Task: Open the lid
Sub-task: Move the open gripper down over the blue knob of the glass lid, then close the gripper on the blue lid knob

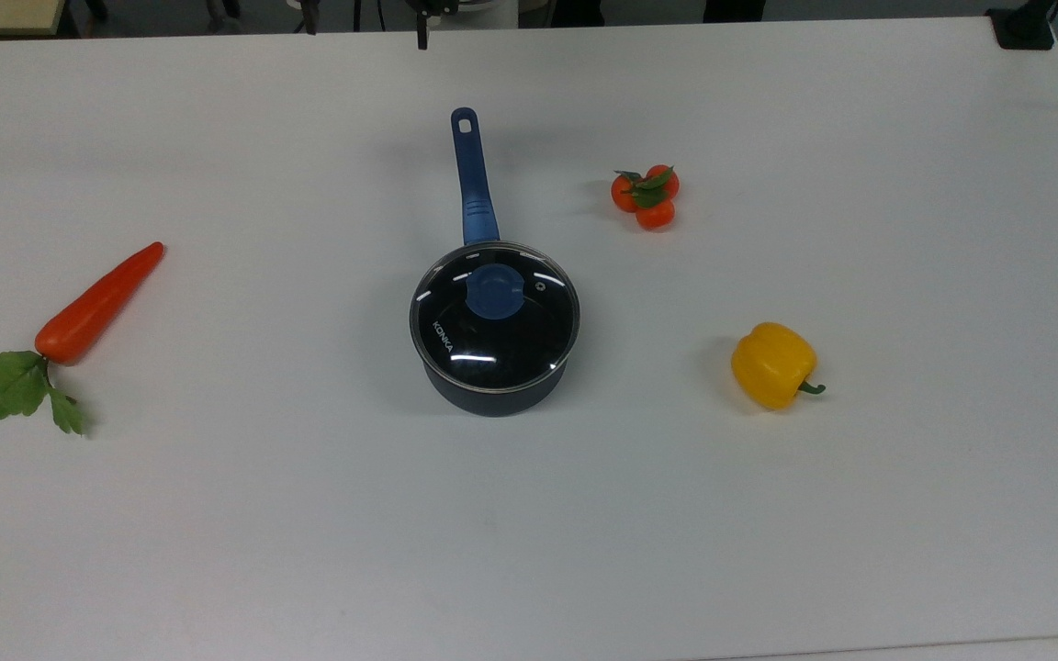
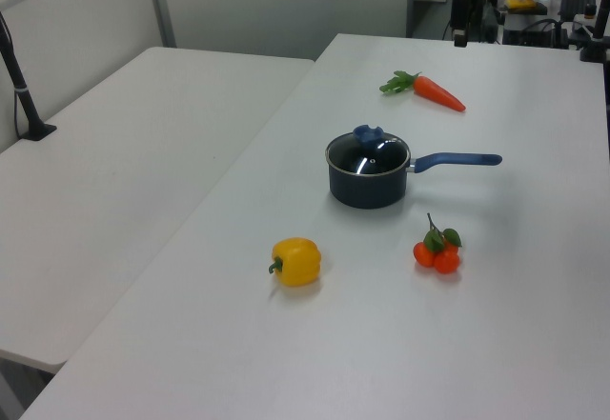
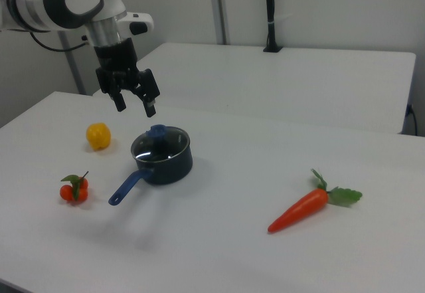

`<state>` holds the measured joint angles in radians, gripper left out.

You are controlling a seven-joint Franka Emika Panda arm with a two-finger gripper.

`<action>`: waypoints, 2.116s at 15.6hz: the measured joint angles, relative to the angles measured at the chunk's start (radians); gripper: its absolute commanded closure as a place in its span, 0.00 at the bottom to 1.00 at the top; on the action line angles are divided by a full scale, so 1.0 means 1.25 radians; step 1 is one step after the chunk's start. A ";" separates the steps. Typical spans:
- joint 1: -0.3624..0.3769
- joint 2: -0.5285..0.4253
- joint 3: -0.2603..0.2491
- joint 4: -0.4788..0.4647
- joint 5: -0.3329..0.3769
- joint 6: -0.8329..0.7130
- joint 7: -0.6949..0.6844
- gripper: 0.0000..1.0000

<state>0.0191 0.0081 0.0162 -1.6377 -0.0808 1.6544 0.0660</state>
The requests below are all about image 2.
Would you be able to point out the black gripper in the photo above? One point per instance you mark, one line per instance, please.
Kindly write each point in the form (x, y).
(460, 10)

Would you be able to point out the glass lid with blue knob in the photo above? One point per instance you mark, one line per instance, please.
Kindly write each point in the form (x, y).
(366, 136)

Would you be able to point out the orange toy carrot, green leaves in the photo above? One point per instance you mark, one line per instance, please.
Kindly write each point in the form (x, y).
(436, 94)

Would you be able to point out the yellow object on desk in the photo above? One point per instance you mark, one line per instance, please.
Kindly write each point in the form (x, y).
(518, 4)

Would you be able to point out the black equipment box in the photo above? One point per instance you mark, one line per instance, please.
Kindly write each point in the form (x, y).
(534, 36)

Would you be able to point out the black clamp stand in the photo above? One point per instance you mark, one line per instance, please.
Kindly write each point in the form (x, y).
(595, 44)

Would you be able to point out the toy tangerine cluster with leaves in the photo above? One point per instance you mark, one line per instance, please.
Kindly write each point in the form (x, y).
(445, 262)

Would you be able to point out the yellow toy bell pepper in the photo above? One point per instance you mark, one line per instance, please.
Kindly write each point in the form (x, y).
(298, 263)

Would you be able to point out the grey partition frame post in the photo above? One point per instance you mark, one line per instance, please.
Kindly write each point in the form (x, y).
(161, 5)

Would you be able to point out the black camera pole with base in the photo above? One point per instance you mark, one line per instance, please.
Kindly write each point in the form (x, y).
(29, 106)

